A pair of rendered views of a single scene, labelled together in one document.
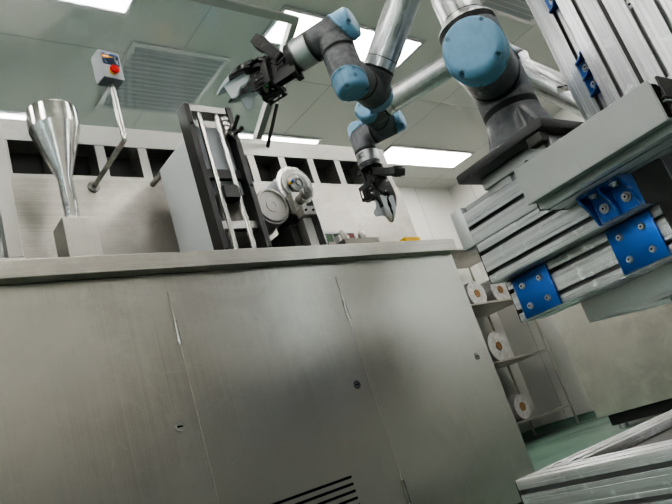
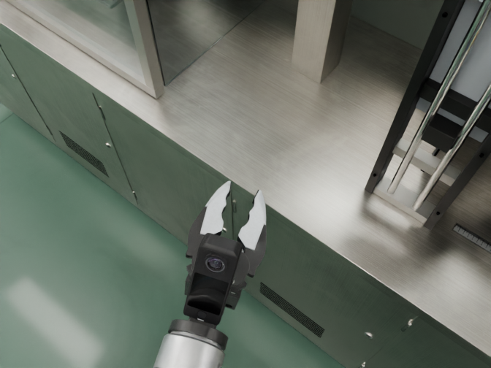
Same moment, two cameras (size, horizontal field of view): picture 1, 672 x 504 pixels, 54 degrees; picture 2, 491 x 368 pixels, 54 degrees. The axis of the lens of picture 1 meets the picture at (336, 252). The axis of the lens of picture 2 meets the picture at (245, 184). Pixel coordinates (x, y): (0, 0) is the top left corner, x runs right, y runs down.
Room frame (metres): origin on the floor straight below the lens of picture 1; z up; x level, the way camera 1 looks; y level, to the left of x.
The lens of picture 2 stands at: (1.32, -0.19, 1.80)
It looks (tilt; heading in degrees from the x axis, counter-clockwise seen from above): 59 degrees down; 81
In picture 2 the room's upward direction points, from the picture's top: straight up
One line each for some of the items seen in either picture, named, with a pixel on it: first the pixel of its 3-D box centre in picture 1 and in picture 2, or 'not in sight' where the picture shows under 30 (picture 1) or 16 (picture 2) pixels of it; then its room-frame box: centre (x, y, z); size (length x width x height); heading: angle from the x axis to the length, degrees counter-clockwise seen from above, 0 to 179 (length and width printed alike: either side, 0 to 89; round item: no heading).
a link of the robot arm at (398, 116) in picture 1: (385, 124); not in sight; (1.94, -0.29, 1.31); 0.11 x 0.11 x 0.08; 66
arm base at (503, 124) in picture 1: (519, 129); not in sight; (1.26, -0.44, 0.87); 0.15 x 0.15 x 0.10
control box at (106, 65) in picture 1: (109, 68); not in sight; (1.69, 0.48, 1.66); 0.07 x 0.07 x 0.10; 50
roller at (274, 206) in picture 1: (253, 222); not in sight; (2.05, 0.23, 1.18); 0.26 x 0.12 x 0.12; 43
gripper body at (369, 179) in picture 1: (374, 182); not in sight; (2.00, -0.19, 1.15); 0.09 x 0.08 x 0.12; 44
